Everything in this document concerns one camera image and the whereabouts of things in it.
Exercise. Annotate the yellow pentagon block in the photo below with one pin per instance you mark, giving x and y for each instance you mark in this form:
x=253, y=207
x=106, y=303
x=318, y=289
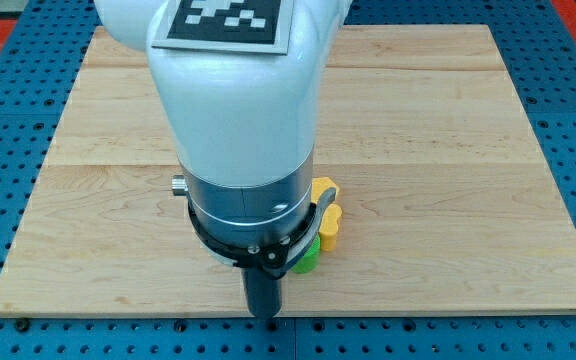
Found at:
x=320, y=185

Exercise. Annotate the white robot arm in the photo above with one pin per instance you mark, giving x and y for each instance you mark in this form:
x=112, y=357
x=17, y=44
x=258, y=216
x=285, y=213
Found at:
x=239, y=83

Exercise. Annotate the black white fiducial marker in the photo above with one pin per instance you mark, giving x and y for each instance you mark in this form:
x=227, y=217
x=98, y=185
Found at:
x=242, y=26

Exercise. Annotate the wooden board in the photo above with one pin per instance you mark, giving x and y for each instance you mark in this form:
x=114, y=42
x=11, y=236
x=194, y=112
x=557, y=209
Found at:
x=449, y=207

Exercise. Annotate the yellow heart block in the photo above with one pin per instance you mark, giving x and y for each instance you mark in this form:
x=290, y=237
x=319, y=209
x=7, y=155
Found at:
x=329, y=228

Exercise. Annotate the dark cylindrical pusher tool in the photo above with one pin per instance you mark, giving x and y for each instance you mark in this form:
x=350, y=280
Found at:
x=262, y=292

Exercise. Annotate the green cylinder block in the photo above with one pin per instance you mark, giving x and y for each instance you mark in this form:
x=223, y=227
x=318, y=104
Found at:
x=310, y=260

